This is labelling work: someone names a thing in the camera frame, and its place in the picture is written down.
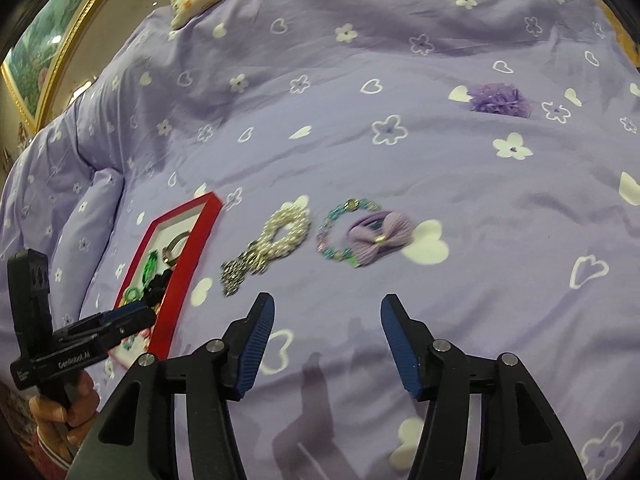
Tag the black scrunchie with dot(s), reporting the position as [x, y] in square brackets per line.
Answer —
[160, 282]

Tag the purple flower hair accessory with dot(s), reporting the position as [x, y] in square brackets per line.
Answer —
[500, 100]

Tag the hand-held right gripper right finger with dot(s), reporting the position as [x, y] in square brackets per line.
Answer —
[400, 350]

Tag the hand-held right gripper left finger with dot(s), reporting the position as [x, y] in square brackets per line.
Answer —
[252, 350]

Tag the person's left hand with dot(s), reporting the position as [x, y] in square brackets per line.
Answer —
[70, 425]

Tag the gold framed picture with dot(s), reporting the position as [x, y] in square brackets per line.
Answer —
[30, 50]

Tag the orange bed sheet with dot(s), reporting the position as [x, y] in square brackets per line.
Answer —
[631, 42]

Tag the purple floral blanket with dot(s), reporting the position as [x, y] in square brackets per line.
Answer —
[400, 170]

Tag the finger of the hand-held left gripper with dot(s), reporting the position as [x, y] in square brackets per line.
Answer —
[115, 316]
[120, 332]

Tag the red shallow box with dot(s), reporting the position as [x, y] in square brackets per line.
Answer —
[200, 240]

